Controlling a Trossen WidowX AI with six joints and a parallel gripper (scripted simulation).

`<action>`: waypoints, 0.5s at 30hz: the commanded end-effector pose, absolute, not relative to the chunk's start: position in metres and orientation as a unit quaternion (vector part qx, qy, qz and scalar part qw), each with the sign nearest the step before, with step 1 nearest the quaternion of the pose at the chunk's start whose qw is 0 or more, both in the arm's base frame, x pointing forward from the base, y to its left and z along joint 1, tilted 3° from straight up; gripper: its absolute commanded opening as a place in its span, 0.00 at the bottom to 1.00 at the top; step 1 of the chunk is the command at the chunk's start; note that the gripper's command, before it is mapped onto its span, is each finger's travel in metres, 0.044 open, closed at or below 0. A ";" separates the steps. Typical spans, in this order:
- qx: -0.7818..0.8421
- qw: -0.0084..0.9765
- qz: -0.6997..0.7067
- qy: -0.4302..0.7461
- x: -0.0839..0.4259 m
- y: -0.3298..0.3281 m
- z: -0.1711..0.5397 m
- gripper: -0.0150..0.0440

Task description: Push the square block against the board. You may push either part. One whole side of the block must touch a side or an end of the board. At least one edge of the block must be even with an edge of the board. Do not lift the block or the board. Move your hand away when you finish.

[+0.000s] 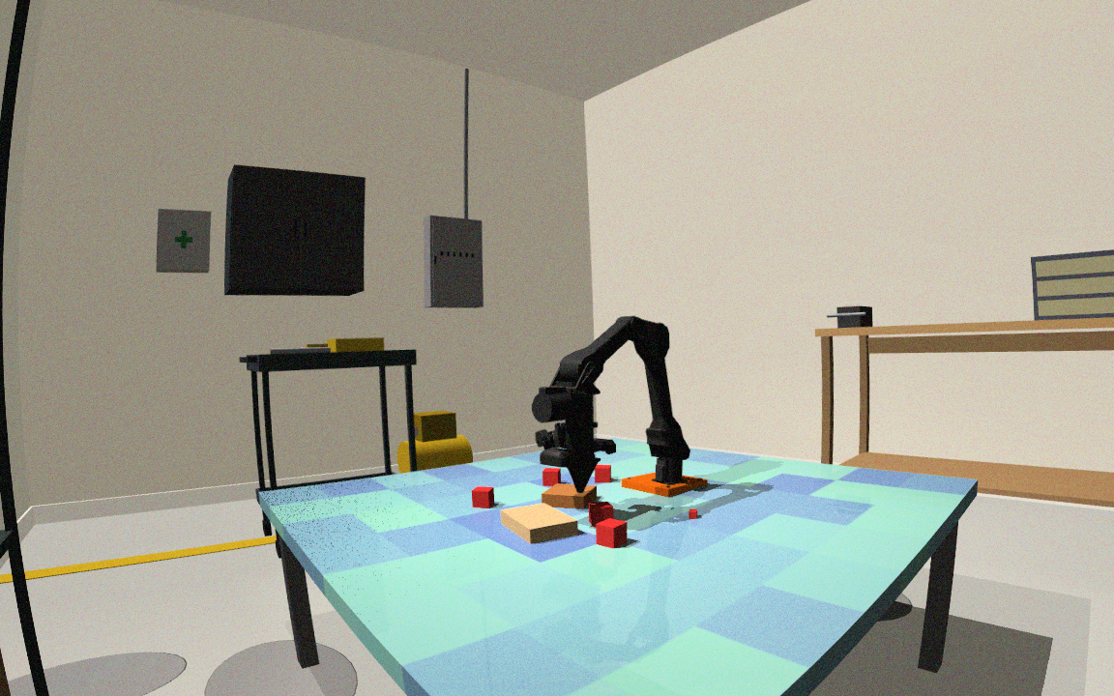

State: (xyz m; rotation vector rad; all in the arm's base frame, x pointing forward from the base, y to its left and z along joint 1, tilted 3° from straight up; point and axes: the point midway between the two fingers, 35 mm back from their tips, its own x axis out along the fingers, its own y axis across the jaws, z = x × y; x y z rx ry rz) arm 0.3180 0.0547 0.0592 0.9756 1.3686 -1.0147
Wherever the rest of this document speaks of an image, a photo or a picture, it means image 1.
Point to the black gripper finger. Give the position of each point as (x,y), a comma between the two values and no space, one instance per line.
(592,465)
(578,473)

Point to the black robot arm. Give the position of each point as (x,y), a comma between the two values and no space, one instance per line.
(570,394)

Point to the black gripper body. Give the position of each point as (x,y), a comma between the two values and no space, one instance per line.
(580,444)

